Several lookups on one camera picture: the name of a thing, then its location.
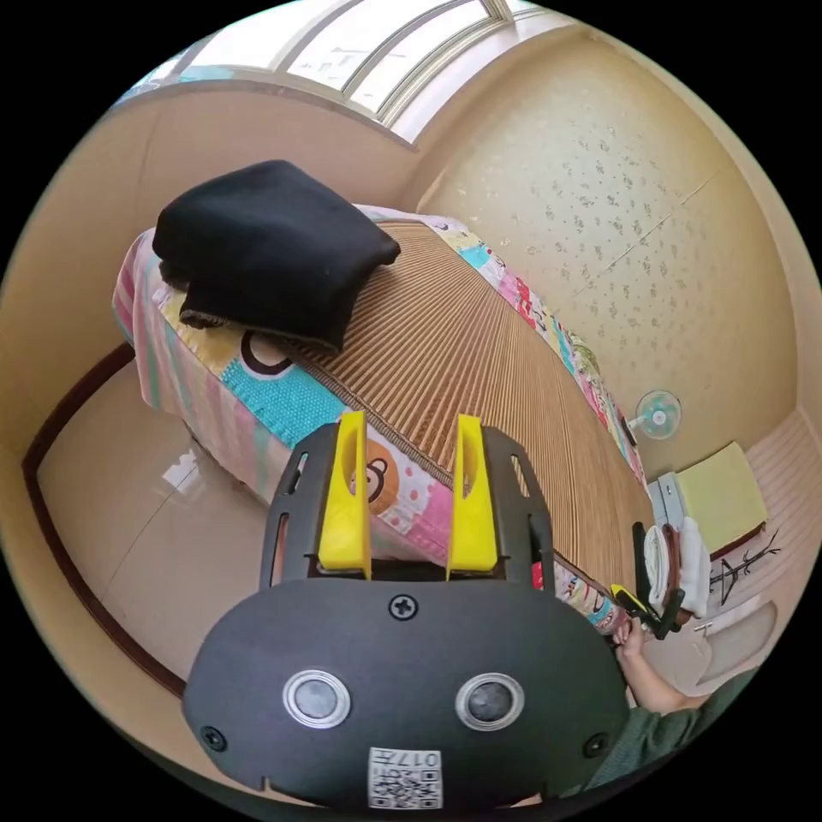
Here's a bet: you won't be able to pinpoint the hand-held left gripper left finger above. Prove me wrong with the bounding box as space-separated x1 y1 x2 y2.
318 410 373 574

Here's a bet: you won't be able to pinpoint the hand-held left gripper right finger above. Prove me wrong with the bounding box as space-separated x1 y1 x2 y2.
445 414 499 576

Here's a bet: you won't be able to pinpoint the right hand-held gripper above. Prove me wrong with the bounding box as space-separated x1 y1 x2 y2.
609 582 688 643

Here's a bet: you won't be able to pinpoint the person's right forearm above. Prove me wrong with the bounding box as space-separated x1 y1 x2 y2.
626 648 762 792

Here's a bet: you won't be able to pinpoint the black long pants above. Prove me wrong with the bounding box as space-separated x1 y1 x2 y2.
151 158 403 358

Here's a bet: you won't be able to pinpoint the person's right hand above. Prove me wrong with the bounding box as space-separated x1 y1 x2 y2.
614 624 650 674

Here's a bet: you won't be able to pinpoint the pile of clothes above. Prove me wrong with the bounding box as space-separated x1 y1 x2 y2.
644 515 712 619

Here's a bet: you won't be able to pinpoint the black coat rack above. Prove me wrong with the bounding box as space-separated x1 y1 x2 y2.
708 528 783 606

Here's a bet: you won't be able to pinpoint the yellow-green topped cabinet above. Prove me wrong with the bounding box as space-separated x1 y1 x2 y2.
646 441 770 561

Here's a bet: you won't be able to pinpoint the bed with woven mat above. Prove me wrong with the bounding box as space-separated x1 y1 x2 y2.
111 204 658 638

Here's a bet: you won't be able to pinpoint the white and teal fan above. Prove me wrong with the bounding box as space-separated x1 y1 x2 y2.
625 388 684 445

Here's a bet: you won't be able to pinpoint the window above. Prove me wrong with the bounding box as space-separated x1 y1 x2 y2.
125 0 582 150

